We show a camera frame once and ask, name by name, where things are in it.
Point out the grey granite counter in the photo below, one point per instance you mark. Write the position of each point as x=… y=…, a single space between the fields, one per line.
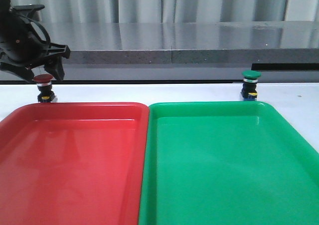
x=285 y=51

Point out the red plastic tray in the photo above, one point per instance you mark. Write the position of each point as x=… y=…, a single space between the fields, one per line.
x=72 y=163

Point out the green mushroom push button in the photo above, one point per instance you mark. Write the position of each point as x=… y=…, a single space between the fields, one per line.
x=250 y=79

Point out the red mushroom push button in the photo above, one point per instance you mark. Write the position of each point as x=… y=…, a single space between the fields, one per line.
x=44 y=85

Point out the grey pleated curtain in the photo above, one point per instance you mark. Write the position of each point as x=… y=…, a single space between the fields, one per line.
x=175 y=11

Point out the green plastic tray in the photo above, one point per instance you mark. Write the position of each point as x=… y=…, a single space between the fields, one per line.
x=227 y=163

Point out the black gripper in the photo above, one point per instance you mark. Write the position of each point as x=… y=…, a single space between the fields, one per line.
x=25 y=44

